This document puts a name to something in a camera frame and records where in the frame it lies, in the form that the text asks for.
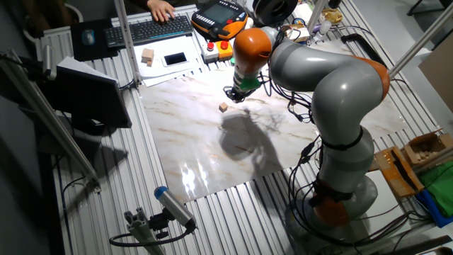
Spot orange flat box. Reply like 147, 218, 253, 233
367, 145, 425, 198

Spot upright aluminium profile post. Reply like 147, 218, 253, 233
113, 0, 142, 86

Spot white sheet behind monitor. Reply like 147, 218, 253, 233
57, 56, 117, 83

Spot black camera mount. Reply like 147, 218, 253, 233
148, 208, 174, 240

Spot white marble pattern sheet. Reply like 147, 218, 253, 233
138, 38, 410, 205

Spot black mouse pad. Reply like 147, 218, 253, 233
69, 18, 120, 62

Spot silver camera blue cap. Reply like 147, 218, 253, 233
154, 186, 197, 230

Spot black computer keyboard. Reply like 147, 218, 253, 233
104, 15, 194, 49

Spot black computer monitor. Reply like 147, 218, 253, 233
37, 64, 133, 137

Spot small white bottle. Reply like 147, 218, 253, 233
318, 20, 333, 36

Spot short aluminium profile stub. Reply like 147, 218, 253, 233
123, 208, 166, 255

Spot large wooden block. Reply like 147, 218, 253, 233
141, 47, 155, 64

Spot blue bag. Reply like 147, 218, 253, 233
415, 189, 453, 229

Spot person bare hand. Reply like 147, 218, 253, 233
147, 0, 176, 23

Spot golden shiny packet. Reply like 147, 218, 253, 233
321, 8, 343, 23

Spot open cardboard box wood pieces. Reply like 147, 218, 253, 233
399, 129, 453, 167

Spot long diagonal aluminium bar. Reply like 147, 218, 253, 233
0, 49, 102, 192

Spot white box red button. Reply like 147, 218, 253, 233
201, 41, 220, 61

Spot brown cardboard panel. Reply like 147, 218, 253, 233
418, 42, 453, 114

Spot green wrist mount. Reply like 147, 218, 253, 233
229, 57, 262, 90

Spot thin aluminium post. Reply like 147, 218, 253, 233
306, 0, 328, 35

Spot orange black teach pendant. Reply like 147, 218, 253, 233
190, 0, 249, 40

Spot green cloth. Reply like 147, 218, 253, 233
419, 161, 453, 219

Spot person forearm dark sleeve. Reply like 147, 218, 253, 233
129, 0, 153, 11

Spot small cardboard box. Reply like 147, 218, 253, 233
285, 23, 307, 42

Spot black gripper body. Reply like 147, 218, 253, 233
229, 84, 256, 96

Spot dark wooden plank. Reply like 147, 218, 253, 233
385, 235, 453, 255

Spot orange box red button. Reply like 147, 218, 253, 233
215, 40, 234, 60

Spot black camera cable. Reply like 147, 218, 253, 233
108, 226, 195, 248

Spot white paper sheets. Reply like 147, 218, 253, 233
133, 35, 205, 88

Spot slanted aluminium frame bar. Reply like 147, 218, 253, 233
388, 1, 453, 79

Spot black chair leg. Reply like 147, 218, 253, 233
406, 0, 453, 17

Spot white smartphone dark screen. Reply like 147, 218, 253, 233
161, 52, 189, 67

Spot grey computer mouse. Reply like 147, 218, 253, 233
81, 28, 96, 46

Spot black filament spool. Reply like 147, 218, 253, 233
253, 0, 299, 28

